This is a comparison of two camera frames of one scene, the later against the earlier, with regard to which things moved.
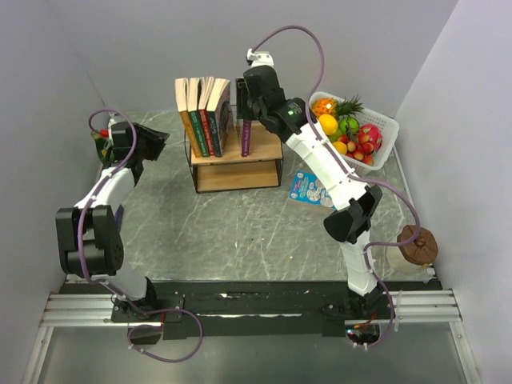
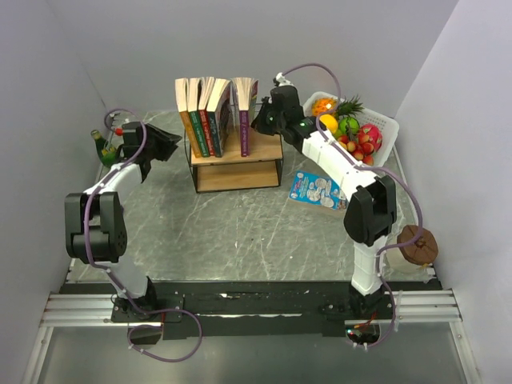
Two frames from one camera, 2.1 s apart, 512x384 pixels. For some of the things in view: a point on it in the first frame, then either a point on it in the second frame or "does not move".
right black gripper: [241, 95] to [258, 123]
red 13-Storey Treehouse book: [206, 88] does not move
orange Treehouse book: [181, 91] does not move
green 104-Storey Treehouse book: [193, 95] does not move
